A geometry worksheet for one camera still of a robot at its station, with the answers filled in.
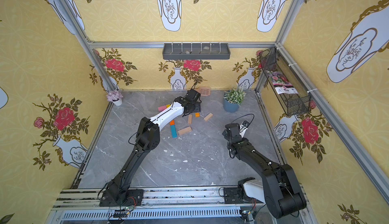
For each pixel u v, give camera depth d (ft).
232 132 2.26
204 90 3.99
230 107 3.37
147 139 2.13
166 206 2.37
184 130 3.22
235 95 3.18
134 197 2.40
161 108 3.57
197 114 3.48
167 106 3.63
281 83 2.52
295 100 2.73
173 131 3.20
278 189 1.36
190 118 3.38
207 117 3.45
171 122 2.40
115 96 3.40
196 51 3.04
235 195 2.42
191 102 2.74
